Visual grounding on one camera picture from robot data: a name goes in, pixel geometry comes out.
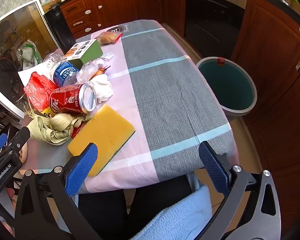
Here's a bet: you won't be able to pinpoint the plastic bottle with blue label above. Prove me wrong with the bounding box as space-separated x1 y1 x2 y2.
44 51 80 87

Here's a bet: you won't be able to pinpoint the black built-in oven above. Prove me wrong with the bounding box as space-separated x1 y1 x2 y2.
185 0 248 53

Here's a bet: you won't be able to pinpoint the patterned plate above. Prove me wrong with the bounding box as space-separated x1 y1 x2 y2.
19 142 28 162

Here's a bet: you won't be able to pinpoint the checked pink grey tablecloth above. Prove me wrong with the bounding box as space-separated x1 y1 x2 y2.
19 19 240 194

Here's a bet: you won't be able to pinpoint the pale green corn husks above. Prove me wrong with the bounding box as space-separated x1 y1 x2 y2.
22 105 93 145

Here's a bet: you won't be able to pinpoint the bread in clear packet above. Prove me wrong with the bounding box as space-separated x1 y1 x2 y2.
95 29 123 45

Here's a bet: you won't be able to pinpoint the orange peel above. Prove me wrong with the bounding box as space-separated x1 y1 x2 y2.
95 66 111 77

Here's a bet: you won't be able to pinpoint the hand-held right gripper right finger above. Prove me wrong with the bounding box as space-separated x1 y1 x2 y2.
198 141 282 240

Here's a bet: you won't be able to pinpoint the white tissue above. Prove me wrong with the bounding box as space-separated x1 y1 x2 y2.
89 74 114 104

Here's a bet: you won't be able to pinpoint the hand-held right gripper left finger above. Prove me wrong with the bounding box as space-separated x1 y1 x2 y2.
14 142 102 240

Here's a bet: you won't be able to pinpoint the grey bin with teal inside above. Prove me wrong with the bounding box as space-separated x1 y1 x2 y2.
196 57 258 117

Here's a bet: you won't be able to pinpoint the white paper sheet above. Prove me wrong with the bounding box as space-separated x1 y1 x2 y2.
17 62 53 85

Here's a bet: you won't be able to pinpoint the wooden tall door cabinets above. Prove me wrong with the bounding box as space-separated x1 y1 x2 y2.
230 0 300 205

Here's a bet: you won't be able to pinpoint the white green plastic bag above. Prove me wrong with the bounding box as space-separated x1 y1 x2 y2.
17 41 44 70

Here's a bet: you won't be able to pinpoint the light blue fleece towel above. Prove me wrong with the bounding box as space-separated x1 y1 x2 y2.
131 172 213 240

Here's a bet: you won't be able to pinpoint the glass sliding door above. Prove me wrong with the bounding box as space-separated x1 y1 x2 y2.
0 0 56 120

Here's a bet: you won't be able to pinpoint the red drink can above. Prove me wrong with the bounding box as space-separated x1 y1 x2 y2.
49 83 97 115

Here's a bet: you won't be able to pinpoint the clear plastic bag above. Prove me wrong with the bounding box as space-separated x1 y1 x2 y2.
76 57 110 84

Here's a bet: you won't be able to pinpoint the wooden drawer cabinet run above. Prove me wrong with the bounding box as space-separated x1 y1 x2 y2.
60 0 186 39

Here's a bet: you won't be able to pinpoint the yellow sponge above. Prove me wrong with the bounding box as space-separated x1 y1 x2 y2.
67 104 136 177

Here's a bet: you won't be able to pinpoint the green cardboard box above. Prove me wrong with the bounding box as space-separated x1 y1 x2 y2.
63 39 103 67

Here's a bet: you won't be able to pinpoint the red plastic bag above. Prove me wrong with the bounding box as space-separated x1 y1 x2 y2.
24 72 58 113

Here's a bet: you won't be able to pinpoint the person's left hand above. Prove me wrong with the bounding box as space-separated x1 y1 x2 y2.
4 184 17 213

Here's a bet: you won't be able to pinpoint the person's legs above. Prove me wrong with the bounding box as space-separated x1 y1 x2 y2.
77 172 198 240

